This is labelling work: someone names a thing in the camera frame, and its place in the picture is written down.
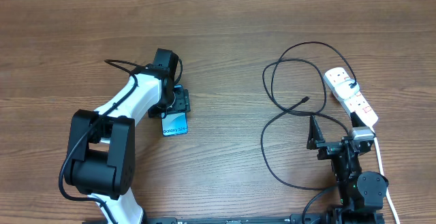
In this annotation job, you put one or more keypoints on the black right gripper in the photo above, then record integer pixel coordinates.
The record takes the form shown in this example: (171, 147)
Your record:
(315, 141)

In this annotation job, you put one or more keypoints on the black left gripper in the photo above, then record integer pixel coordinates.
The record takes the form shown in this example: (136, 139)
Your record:
(182, 103)

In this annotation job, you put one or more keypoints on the blue Galaxy smartphone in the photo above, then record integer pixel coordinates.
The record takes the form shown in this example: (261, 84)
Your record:
(175, 124)

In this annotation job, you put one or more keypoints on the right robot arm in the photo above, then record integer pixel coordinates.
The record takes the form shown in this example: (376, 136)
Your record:
(361, 193)

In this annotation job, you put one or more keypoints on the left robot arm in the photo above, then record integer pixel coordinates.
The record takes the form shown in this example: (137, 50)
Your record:
(100, 162)

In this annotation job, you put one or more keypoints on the white USB charger plug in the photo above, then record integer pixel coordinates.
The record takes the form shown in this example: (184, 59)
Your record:
(346, 89)

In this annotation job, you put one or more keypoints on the white power strip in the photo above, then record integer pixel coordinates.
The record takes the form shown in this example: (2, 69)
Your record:
(357, 103)

